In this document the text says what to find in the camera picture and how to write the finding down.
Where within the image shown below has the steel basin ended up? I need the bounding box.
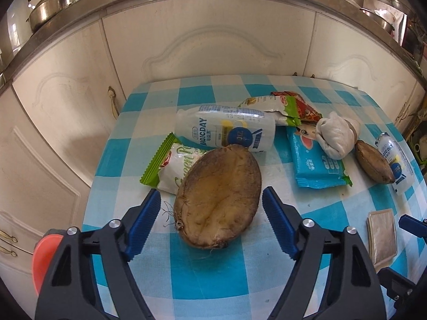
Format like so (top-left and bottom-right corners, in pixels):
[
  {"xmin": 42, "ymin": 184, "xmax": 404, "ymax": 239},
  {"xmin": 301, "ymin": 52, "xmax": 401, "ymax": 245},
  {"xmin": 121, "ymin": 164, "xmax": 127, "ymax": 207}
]
[{"xmin": 358, "ymin": 7, "xmax": 396, "ymax": 35}]

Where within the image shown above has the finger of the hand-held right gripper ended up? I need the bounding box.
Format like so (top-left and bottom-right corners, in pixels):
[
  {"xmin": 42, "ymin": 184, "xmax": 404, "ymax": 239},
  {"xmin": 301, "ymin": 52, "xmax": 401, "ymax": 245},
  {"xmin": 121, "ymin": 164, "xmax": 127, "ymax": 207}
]
[
  {"xmin": 377, "ymin": 267, "xmax": 419, "ymax": 309},
  {"xmin": 398, "ymin": 215, "xmax": 427, "ymax": 237}
]

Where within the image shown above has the grey foil packet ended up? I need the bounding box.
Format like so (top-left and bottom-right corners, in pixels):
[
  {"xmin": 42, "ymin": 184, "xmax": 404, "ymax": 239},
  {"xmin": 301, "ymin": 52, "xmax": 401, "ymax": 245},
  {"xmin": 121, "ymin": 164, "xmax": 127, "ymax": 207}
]
[{"xmin": 367, "ymin": 208, "xmax": 398, "ymax": 270}]

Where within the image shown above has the steel kettle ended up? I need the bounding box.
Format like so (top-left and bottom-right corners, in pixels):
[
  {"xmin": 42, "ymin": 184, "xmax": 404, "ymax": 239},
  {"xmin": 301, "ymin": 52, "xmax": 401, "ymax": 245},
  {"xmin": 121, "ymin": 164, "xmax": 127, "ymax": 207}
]
[{"xmin": 27, "ymin": 0, "xmax": 72, "ymax": 33}]

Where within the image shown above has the green and white snack packet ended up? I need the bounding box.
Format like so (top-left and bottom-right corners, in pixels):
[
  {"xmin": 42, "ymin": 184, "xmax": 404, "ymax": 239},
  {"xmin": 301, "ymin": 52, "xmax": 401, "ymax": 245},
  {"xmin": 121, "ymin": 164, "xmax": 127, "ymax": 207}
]
[{"xmin": 139, "ymin": 133, "xmax": 207, "ymax": 195}]

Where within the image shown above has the blue checkered tablecloth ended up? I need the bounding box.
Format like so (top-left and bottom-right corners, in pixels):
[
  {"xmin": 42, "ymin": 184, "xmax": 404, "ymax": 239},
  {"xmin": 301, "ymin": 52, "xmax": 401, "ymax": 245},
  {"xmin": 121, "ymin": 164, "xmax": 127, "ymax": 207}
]
[{"xmin": 82, "ymin": 74, "xmax": 427, "ymax": 320}]

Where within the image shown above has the pink plastic bucket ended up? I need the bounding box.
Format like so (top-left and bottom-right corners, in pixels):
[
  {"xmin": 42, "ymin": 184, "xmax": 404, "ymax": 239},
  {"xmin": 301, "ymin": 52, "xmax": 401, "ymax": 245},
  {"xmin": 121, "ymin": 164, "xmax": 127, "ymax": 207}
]
[{"xmin": 31, "ymin": 233, "xmax": 64, "ymax": 295}]

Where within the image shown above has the large brown taro root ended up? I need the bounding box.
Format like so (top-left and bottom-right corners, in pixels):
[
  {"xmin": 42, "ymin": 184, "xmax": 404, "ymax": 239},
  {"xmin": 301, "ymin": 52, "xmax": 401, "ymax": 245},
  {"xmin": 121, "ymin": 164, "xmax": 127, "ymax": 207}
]
[{"xmin": 173, "ymin": 144, "xmax": 262, "ymax": 250}]

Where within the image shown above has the crumpled white tissue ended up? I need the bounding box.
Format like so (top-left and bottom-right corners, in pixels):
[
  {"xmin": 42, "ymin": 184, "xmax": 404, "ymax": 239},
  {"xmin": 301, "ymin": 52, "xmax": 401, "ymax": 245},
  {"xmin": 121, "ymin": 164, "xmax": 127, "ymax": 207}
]
[{"xmin": 315, "ymin": 111, "xmax": 361, "ymax": 160}]

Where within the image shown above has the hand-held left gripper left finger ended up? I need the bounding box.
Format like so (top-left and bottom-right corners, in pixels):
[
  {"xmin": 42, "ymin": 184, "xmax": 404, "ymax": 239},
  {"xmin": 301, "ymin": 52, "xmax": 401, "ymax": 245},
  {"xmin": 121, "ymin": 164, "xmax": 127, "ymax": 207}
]
[{"xmin": 35, "ymin": 188, "xmax": 162, "ymax": 320}]

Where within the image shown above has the white packet with green edge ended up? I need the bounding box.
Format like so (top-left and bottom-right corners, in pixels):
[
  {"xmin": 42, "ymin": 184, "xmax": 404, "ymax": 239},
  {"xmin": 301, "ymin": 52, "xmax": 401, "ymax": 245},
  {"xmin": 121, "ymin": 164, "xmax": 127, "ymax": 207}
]
[{"xmin": 238, "ymin": 95, "xmax": 302, "ymax": 127}]

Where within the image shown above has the white Magicday milk pouch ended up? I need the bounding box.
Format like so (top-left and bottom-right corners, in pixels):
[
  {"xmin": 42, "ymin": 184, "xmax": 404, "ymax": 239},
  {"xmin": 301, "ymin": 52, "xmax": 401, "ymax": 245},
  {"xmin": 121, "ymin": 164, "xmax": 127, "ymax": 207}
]
[{"xmin": 174, "ymin": 104, "xmax": 277, "ymax": 152}]

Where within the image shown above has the small brown taro piece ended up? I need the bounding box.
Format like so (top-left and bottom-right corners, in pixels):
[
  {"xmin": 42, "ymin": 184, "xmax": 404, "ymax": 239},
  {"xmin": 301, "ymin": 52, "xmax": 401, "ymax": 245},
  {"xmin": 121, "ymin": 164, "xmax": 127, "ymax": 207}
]
[{"xmin": 354, "ymin": 140, "xmax": 396, "ymax": 185}]

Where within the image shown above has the blue wet wipes packet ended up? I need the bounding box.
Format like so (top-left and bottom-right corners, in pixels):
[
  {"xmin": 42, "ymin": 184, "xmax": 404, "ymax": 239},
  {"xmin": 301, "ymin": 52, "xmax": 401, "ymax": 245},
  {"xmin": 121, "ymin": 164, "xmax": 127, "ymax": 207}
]
[{"xmin": 286, "ymin": 123, "xmax": 353, "ymax": 189}]

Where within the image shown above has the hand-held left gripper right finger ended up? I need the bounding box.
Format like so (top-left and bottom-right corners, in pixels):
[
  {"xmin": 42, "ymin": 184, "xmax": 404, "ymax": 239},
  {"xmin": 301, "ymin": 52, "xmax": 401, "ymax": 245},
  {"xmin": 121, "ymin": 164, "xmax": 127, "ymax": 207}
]
[{"xmin": 262, "ymin": 187, "xmax": 388, "ymax": 320}]

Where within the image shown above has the cream cabinet door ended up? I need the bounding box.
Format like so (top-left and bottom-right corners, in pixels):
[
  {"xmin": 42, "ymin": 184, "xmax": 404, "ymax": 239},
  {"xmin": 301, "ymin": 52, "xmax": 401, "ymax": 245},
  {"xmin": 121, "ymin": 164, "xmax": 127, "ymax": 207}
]
[
  {"xmin": 0, "ymin": 240, "xmax": 39, "ymax": 310},
  {"xmin": 102, "ymin": 7, "xmax": 316, "ymax": 104},
  {"xmin": 11, "ymin": 20, "xmax": 129, "ymax": 187},
  {"xmin": 302, "ymin": 13, "xmax": 426, "ymax": 90},
  {"xmin": 0, "ymin": 87, "xmax": 92, "ymax": 237}
]

